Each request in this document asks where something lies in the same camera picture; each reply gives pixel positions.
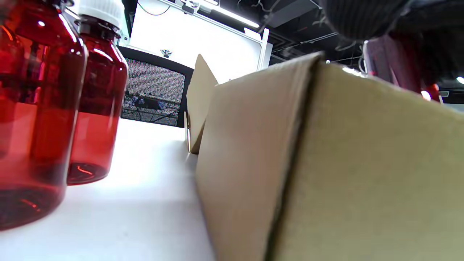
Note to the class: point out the person's left hand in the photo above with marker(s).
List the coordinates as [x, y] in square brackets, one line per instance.
[362, 18]

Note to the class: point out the person's right hand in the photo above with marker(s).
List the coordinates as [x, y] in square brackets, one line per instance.
[442, 54]

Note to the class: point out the red bottle with white cap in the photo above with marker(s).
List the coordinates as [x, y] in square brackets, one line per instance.
[32, 127]
[391, 61]
[94, 127]

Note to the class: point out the brown cardboard box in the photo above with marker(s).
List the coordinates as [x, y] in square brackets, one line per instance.
[344, 174]

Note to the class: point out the ceiling light strip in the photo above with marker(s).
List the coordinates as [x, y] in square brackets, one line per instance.
[235, 16]

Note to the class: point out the white partition board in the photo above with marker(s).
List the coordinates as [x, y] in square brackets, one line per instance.
[203, 43]

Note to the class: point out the black mesh office chair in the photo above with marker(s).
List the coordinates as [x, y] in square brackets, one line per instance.
[156, 90]

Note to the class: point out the aluminium frame post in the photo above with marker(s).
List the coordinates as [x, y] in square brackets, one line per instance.
[264, 50]

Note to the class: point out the small mounted camera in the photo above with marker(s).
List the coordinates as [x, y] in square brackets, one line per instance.
[166, 53]

